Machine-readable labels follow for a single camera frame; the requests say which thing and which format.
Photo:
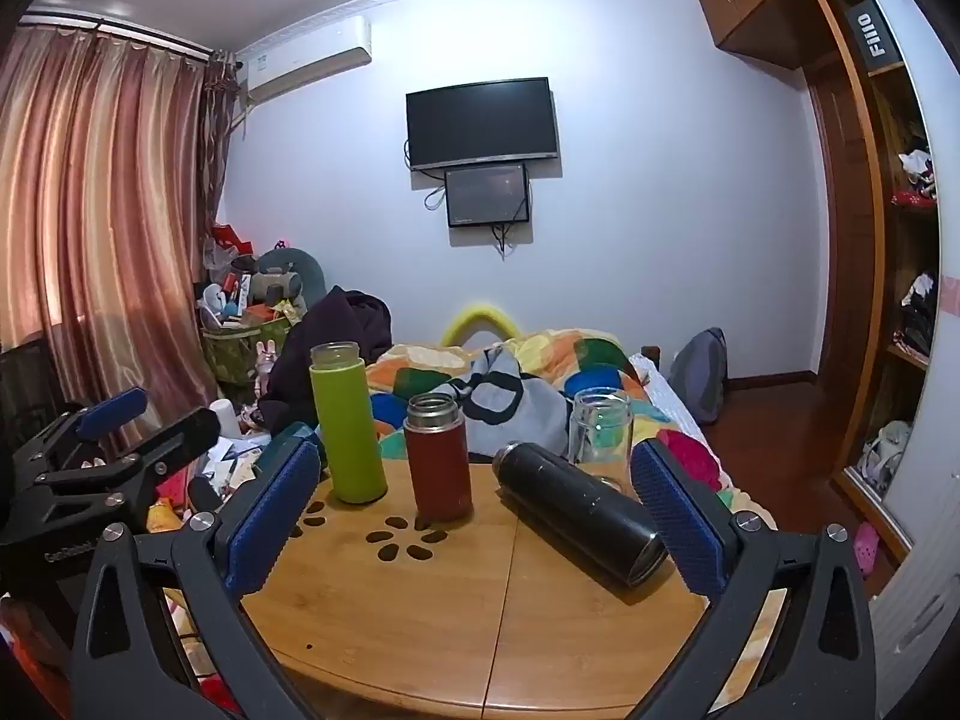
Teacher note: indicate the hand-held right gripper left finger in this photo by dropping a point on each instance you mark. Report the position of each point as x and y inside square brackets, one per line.
[259, 525]

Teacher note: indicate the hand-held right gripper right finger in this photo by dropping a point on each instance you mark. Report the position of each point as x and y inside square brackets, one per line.
[679, 521]

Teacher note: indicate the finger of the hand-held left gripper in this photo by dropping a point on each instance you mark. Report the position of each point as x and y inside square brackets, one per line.
[176, 436]
[112, 411]

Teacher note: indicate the small white cup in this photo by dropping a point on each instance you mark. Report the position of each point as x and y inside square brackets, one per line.
[225, 416]

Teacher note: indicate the black thermos cup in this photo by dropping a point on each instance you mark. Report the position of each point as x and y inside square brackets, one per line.
[570, 502]

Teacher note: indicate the clear glass cup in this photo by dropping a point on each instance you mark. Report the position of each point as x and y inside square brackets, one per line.
[600, 435]

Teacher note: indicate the red thermos cup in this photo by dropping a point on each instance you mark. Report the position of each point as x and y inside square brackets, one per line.
[437, 465]

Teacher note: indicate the green basket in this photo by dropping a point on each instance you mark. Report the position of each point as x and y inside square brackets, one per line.
[240, 352]

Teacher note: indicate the white rabbit toy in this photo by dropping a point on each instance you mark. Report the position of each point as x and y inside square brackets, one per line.
[265, 360]

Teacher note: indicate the green bottle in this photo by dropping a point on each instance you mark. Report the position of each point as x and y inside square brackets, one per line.
[349, 427]

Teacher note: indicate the grey backpack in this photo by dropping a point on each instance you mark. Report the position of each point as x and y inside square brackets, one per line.
[701, 375]

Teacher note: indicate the dark jacket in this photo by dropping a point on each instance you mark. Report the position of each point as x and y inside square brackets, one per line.
[330, 337]

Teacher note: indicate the pink slipper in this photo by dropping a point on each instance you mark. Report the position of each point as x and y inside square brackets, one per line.
[866, 547]

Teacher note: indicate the grey green plush toy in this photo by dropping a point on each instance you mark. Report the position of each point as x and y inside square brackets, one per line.
[289, 274]

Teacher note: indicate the grey garment with black rings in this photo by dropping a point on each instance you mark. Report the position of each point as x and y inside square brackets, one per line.
[517, 405]

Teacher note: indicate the colourful patterned blanket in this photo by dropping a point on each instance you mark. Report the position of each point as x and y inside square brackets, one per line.
[555, 364]

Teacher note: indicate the red bag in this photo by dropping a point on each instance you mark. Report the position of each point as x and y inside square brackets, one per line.
[229, 238]

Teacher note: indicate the pink striped curtain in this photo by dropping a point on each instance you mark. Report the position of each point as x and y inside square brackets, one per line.
[97, 202]

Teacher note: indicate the round wooden table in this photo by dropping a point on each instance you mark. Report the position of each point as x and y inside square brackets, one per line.
[450, 615]

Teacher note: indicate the yellow foam arch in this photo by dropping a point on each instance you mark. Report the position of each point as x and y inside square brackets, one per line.
[465, 319]

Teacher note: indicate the wooden wardrobe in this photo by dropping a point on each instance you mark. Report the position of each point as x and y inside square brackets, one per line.
[885, 255]

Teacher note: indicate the small black monitor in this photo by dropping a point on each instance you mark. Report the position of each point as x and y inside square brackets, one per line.
[487, 193]

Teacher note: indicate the white air conditioner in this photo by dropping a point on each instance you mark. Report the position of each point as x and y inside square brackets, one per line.
[307, 60]

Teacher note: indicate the black printed box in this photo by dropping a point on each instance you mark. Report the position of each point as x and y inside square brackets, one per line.
[870, 34]

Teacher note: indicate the black wall television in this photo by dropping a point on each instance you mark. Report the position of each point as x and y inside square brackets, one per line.
[481, 122]

